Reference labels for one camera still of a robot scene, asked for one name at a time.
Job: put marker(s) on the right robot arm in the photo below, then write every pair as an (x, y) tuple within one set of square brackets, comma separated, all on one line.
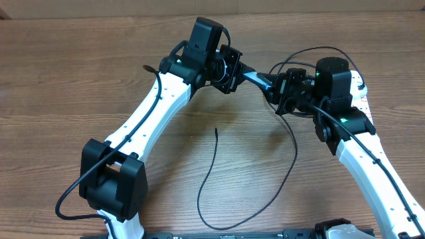
[(333, 99)]

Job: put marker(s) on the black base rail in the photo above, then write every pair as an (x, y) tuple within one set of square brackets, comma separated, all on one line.
[(285, 234)]

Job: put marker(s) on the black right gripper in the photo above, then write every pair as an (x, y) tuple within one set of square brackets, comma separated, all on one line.
[(285, 81)]

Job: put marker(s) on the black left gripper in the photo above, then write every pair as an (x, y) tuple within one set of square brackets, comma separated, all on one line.
[(231, 83)]

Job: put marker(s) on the black Samsung Galaxy smartphone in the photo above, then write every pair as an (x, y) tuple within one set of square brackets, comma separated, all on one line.
[(259, 80)]

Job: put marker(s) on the white USB charger plug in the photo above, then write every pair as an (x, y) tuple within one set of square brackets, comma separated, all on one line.
[(357, 91)]

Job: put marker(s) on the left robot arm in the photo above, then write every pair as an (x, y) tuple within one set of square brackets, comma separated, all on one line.
[(112, 174)]

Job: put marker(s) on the white power strip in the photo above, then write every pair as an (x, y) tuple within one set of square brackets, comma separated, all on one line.
[(361, 103)]

